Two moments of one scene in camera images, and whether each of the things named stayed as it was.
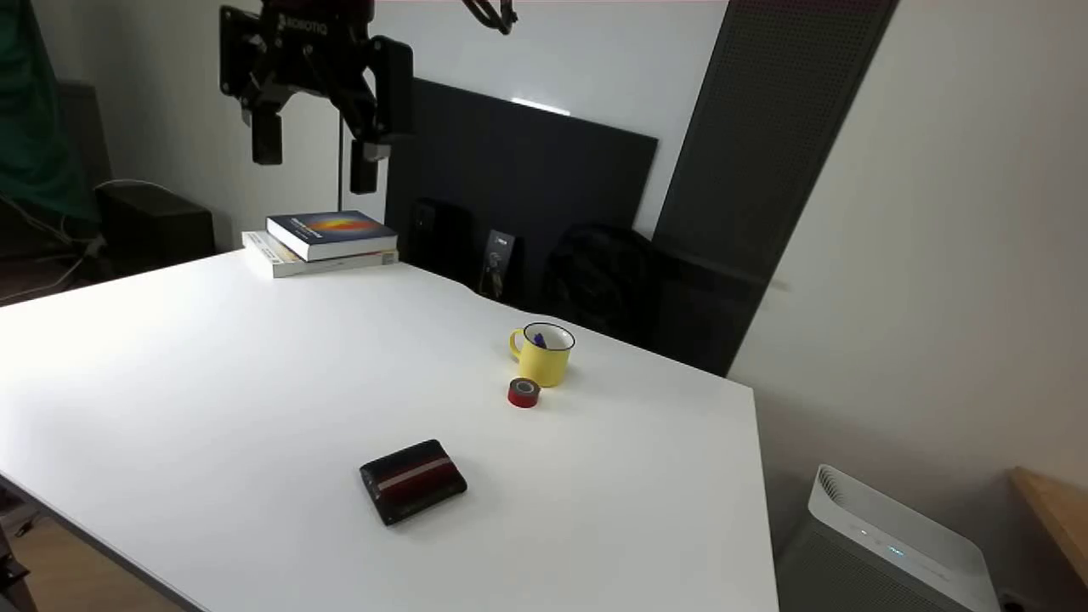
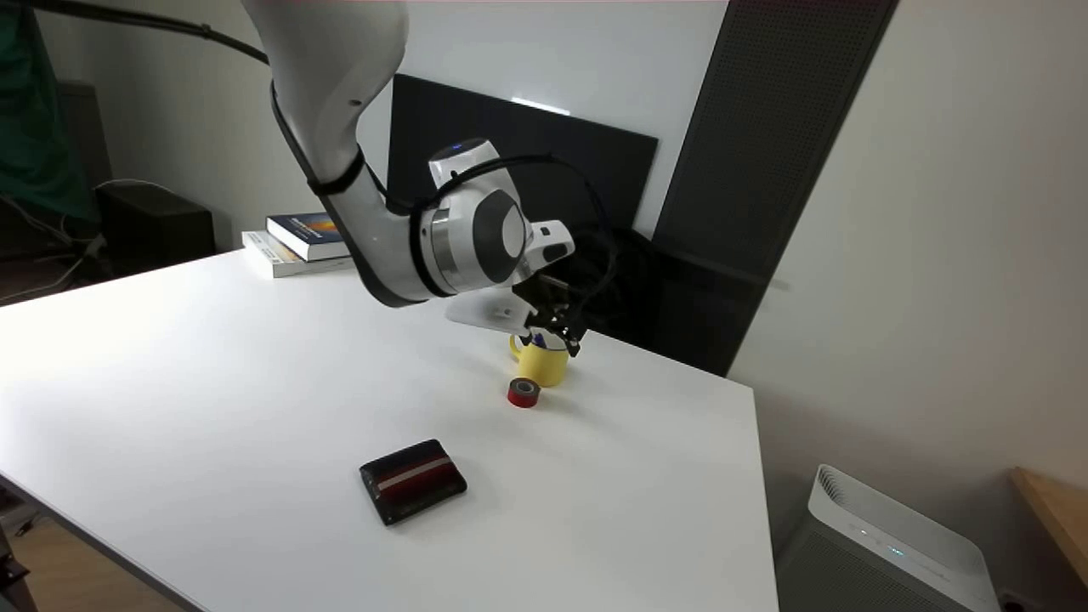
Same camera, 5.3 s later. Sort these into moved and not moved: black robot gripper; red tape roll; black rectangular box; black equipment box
Moved: black robot gripper
Not moved: black equipment box; red tape roll; black rectangular box
